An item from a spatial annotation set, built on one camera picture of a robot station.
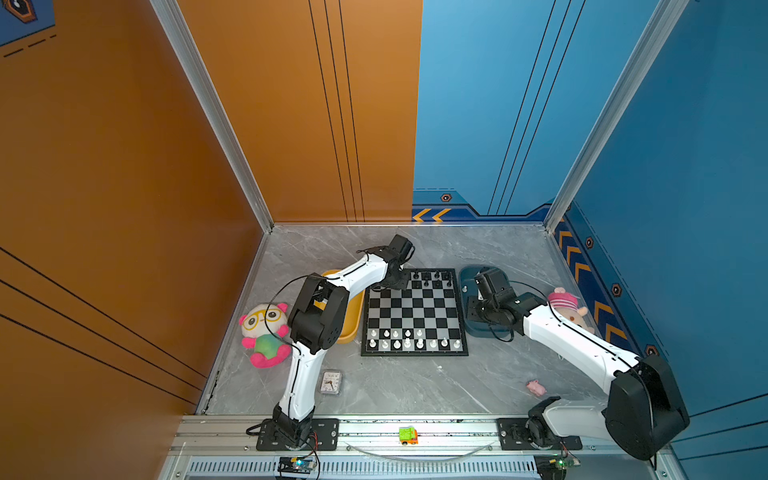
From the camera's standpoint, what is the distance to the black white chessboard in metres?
0.87

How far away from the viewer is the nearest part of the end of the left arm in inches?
29.2

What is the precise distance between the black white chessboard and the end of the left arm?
2 centimetres
